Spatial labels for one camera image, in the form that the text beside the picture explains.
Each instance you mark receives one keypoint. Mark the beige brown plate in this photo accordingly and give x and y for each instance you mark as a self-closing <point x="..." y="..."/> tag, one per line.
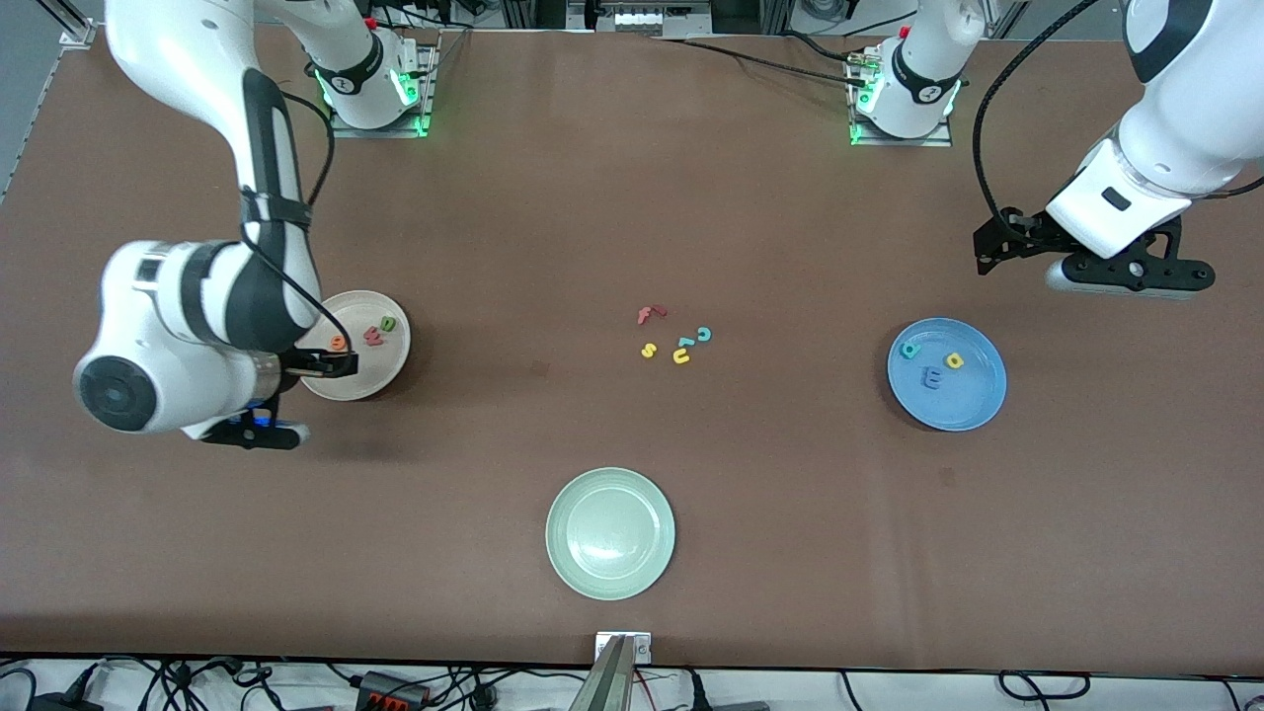
<point x="380" y="370"/>

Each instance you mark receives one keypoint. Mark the pale green plate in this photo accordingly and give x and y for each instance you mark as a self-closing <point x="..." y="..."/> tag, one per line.
<point x="610" y="533"/>

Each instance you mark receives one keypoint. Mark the black and orange power strip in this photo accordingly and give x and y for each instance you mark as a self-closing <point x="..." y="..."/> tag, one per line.
<point x="390" y="689"/>

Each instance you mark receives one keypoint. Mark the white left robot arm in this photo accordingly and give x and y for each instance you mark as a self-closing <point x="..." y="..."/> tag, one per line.
<point x="1195" y="128"/>

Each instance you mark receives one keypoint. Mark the blue letter m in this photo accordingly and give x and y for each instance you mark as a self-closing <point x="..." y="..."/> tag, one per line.
<point x="932" y="376"/>

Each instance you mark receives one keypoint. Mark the aluminium frame corner post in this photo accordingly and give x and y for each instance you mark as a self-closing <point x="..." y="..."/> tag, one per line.
<point x="77" y="35"/>

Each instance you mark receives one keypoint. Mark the red letter w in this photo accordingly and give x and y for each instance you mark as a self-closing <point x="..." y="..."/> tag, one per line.
<point x="373" y="336"/>

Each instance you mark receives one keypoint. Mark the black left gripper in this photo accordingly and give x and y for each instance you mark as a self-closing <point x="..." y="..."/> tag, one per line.
<point x="1027" y="238"/>

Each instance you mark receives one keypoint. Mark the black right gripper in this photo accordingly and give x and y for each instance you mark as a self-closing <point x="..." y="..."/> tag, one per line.
<point x="302" y="362"/>

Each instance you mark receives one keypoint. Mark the aluminium camera mount bar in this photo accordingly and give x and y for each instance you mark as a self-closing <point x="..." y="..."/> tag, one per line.
<point x="604" y="686"/>

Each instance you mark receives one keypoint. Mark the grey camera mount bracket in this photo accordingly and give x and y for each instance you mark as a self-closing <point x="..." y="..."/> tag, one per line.
<point x="642" y="649"/>

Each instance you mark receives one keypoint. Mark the red letter f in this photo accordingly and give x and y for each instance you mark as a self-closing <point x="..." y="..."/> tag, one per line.
<point x="645" y="316"/>

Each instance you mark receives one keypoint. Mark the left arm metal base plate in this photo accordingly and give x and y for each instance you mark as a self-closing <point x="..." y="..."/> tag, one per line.
<point x="943" y="141"/>

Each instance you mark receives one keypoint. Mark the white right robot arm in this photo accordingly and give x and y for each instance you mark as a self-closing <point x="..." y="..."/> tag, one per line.
<point x="178" y="59"/>

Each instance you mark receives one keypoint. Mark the grey electrical box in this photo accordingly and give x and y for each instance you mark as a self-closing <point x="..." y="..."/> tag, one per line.
<point x="652" y="20"/>

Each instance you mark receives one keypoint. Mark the blue plate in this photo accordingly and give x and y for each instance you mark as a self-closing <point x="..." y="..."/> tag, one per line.
<point x="963" y="400"/>

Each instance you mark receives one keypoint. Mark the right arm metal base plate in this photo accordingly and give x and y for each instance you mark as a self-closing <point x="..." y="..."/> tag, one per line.
<point x="425" y="109"/>

